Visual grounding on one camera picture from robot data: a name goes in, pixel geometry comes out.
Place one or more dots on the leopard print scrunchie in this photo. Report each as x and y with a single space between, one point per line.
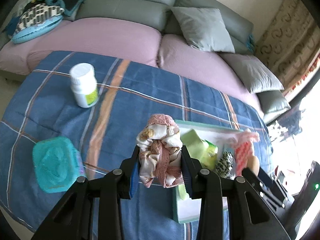
224 167

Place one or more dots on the white pill bottle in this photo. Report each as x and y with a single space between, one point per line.
84 84

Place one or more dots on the pink floral scrunchie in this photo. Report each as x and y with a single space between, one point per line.
160 152

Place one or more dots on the pink white knitted cloth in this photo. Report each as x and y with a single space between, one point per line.
243 145

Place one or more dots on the patterned beige curtain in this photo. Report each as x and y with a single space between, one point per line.
289 47

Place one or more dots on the teal shallow cardboard tray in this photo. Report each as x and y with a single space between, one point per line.
189 210

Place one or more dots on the tan makeup sponge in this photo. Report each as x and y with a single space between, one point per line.
253 164

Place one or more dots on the grey sofa armrest cushion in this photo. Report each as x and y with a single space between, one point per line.
273 104

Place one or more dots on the grey throw pillow flat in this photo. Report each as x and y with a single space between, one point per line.
255 76

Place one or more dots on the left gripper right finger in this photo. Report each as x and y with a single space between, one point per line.
190 168

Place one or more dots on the grey throw pillow upright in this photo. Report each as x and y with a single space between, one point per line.
204 29

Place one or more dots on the pink sofa seat cover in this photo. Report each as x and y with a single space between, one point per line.
126 40

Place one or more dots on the green tissue pack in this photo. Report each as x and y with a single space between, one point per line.
209 155

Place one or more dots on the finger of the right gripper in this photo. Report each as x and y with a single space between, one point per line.
274 186
260 187

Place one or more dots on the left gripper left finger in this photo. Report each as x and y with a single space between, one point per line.
130 175

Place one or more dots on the teal plastic house box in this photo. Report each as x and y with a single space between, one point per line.
57 164

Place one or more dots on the black white patterned cushion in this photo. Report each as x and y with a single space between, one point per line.
36 21

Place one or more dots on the blue plaid blanket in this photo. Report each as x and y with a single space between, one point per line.
44 107

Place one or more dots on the green cloth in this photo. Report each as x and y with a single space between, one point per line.
195 147

